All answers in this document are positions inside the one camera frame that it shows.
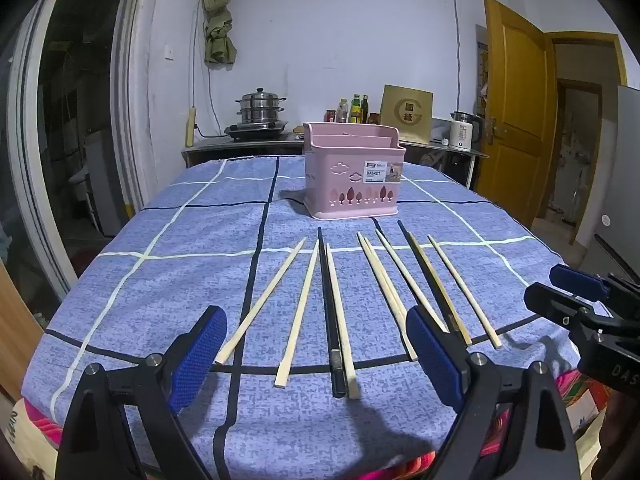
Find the metal kitchen counter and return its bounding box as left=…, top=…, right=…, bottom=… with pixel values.
left=181, top=132, right=490, bottom=191

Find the black chopstick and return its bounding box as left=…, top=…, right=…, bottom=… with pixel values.
left=316, top=226, right=347, bottom=397
left=396, top=219, right=466, bottom=346

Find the grey wall cable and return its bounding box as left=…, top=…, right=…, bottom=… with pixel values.
left=452, top=0, right=463, bottom=116

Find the sliding glass door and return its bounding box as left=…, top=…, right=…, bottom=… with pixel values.
left=0, top=0, right=151, bottom=311

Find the green hanging cloth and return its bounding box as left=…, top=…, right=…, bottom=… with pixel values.
left=202, top=0, right=237, bottom=66

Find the white electric kettle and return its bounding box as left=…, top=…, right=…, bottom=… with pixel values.
left=448, top=111, right=485, bottom=152

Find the blue checked tablecloth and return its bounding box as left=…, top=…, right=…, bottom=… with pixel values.
left=22, top=154, right=583, bottom=480

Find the brown wooden board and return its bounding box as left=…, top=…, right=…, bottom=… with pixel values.
left=0, top=260, right=46, bottom=401

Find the steel steamer pot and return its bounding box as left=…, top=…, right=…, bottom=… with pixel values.
left=236, top=88, right=287, bottom=125

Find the yellowish bamboo chopstick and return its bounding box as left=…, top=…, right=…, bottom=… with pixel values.
left=407, top=231, right=473, bottom=347

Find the pink plastic utensil basket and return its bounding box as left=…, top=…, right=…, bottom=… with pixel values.
left=302, top=121, right=407, bottom=221

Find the grey refrigerator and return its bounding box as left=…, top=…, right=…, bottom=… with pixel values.
left=575, top=85, right=640, bottom=301

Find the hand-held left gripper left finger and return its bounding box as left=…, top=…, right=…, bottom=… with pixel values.
left=55, top=305, right=228, bottom=480

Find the colourful striped cloth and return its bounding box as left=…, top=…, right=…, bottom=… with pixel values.
left=20, top=370, right=608, bottom=480

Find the black gas stove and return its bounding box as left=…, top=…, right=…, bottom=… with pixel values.
left=224, top=120, right=290, bottom=142

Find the gold gift box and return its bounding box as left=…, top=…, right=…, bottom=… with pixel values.
left=380, top=85, right=434, bottom=144

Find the yellow wooden door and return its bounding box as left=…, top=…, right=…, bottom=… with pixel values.
left=482, top=0, right=558, bottom=228

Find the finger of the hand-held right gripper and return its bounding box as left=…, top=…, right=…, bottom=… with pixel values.
left=523, top=282, right=613, bottom=333
left=549, top=263, right=640, bottom=306

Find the light wooden chopstick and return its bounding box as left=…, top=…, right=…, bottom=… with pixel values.
left=356, top=231, right=418, bottom=362
left=325, top=243, right=362, bottom=401
left=363, top=236, right=411, bottom=323
left=426, top=234, right=503, bottom=351
left=375, top=228, right=448, bottom=333
left=273, top=239, right=321, bottom=389
left=214, top=237, right=307, bottom=366

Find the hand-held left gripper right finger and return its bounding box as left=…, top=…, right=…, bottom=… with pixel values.
left=405, top=305, right=581, bottom=480

